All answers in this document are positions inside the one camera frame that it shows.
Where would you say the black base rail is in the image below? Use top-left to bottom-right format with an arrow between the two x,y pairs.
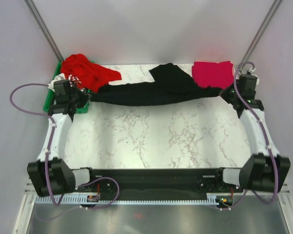
77,168 -> 243,200

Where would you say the black t shirt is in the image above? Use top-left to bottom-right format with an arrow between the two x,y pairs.
90,63 -> 221,106

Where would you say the blue grey cable duct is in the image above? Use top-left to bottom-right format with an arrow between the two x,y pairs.
35,192 -> 217,205

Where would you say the white red printed t shirt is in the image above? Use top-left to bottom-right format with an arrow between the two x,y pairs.
47,73 -> 86,92

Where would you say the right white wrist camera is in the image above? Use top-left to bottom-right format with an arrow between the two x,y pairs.
247,67 -> 257,77

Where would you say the aluminium frame post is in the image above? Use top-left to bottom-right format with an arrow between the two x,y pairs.
234,0 -> 284,68
24,0 -> 64,61

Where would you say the left aluminium frame post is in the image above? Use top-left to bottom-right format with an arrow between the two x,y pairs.
24,0 -> 64,61

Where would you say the folded pink t shirt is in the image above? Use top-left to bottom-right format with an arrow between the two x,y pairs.
191,61 -> 234,89

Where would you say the right aluminium frame post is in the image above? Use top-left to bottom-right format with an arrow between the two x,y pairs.
234,0 -> 284,68

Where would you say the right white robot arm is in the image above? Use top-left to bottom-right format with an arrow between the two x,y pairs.
214,73 -> 291,193

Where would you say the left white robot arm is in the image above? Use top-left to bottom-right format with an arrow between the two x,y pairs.
27,79 -> 98,197

